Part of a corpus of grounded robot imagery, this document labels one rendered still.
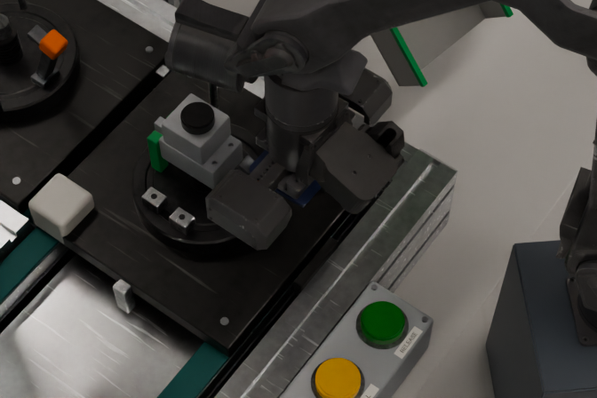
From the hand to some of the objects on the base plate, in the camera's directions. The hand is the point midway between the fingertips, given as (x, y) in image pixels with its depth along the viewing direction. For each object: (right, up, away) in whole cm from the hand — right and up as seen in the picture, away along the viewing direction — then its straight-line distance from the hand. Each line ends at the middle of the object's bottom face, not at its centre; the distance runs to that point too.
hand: (300, 181), depth 111 cm
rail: (-13, -33, +6) cm, 36 cm away
